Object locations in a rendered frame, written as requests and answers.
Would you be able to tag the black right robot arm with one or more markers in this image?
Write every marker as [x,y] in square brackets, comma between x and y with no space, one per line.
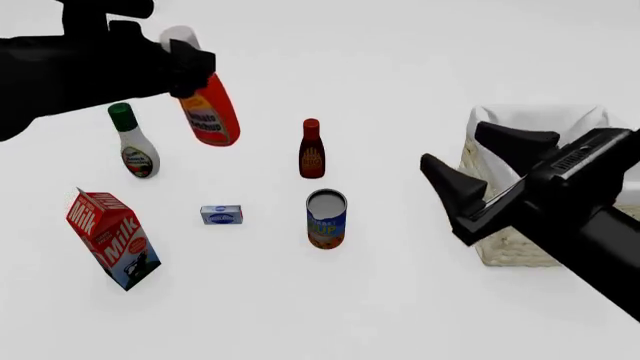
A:
[595,255]

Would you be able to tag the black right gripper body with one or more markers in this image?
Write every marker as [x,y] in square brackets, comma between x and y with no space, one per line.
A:
[575,180]

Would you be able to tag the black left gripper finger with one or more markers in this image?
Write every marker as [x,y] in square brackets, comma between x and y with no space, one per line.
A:
[192,67]

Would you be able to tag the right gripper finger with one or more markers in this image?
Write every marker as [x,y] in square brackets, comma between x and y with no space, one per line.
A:
[452,187]
[515,146]

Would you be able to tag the white salad dressing bottle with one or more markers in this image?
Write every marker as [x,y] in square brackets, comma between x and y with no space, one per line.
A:
[137,157]

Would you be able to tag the small blue butter box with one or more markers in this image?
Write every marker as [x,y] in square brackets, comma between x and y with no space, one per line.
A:
[222,215]

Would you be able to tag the pale wicker basket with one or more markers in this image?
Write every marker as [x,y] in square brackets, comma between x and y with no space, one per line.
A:
[510,251]

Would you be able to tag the blue orange soup can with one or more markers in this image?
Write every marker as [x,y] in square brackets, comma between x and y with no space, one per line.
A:
[326,225]

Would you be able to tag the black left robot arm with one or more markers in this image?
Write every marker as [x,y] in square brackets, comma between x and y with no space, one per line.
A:
[60,75]

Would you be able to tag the dark red sauce bottle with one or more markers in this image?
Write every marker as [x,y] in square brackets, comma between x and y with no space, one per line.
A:
[312,157]

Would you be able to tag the white cloth basket liner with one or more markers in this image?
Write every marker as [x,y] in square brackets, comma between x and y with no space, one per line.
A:
[530,118]

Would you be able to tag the red milk carton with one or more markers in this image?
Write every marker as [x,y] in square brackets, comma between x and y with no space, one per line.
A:
[112,243]

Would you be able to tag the red tomato ketchup bottle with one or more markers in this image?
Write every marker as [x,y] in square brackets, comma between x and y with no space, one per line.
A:
[215,116]

